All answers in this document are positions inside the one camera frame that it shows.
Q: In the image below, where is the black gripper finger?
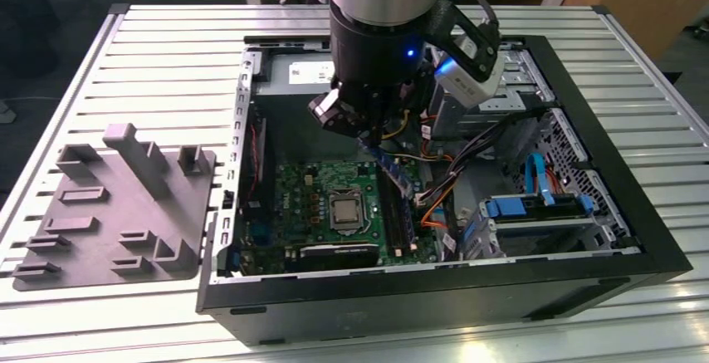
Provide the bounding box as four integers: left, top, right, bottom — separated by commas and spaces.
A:
376, 61, 440, 145
308, 91, 384, 145

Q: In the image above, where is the blue RAM stick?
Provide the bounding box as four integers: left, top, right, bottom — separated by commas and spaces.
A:
357, 136, 417, 208

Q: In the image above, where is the grey power supply unit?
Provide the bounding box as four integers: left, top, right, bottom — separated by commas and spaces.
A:
252, 53, 364, 164

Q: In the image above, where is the metal drive cage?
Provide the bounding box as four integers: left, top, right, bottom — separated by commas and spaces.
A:
429, 38, 554, 140

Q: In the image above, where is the silver CPU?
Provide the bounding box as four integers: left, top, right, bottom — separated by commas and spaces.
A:
331, 199, 363, 226

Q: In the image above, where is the metal socket cover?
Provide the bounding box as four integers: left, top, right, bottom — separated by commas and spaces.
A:
325, 188, 371, 238

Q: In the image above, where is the green motherboard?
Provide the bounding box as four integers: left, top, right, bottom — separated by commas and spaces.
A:
235, 159, 444, 275

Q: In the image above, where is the hard disk in blue carrier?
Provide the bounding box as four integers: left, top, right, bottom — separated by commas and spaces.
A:
480, 194, 598, 222

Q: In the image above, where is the black graphics card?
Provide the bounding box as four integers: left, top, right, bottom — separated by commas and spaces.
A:
285, 241, 381, 272

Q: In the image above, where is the metal disk bay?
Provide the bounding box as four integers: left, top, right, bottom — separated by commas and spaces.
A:
476, 194, 610, 258

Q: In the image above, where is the grey parts rack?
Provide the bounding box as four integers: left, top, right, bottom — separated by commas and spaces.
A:
9, 121, 219, 292

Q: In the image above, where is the black PC case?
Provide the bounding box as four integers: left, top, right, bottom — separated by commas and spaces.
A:
193, 33, 697, 346

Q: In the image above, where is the brown wooden cabinet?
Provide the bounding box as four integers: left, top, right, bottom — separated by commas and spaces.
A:
561, 0, 709, 63

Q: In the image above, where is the yellow black wire bundle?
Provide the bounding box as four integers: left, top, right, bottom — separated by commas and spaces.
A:
381, 107, 412, 142

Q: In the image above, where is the red wire with white label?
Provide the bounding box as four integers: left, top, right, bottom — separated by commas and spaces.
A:
419, 115, 443, 142

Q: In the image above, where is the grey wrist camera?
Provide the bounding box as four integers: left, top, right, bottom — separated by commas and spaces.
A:
433, 32, 506, 110

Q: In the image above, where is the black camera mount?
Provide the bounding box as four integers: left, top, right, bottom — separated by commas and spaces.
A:
425, 0, 502, 84

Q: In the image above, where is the black cable bundle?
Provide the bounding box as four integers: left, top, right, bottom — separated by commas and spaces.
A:
412, 109, 548, 210

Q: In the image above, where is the blue flat wire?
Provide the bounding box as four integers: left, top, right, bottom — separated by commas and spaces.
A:
522, 153, 558, 207

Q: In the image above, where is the red orange wire bundle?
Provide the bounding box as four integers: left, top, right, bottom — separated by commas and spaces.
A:
417, 146, 463, 230

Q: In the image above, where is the thin red wire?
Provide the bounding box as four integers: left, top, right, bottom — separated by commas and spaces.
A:
544, 162, 569, 197

